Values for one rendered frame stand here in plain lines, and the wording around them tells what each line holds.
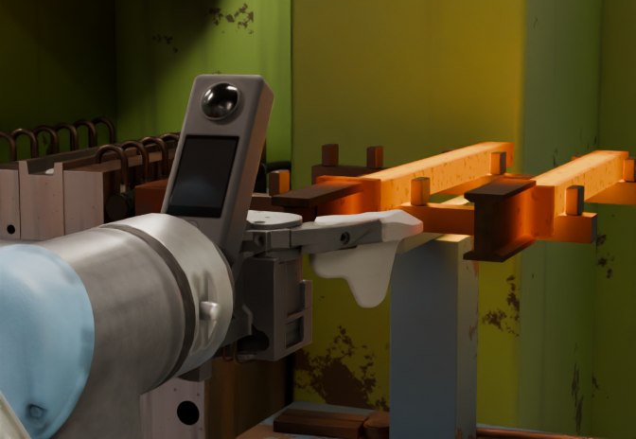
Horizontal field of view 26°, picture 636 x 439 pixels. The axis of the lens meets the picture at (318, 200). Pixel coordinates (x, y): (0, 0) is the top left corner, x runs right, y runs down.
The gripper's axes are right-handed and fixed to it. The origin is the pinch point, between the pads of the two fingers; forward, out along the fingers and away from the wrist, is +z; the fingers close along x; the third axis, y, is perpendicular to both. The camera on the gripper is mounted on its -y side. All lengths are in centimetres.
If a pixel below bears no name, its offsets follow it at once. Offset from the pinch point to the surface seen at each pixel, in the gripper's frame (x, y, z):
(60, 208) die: -46, 8, 34
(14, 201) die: -52, 7, 34
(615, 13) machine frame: -2, -13, 95
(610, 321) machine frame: -1, 28, 95
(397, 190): 1.0, 0.2, 11.8
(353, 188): 0.9, -0.9, 3.6
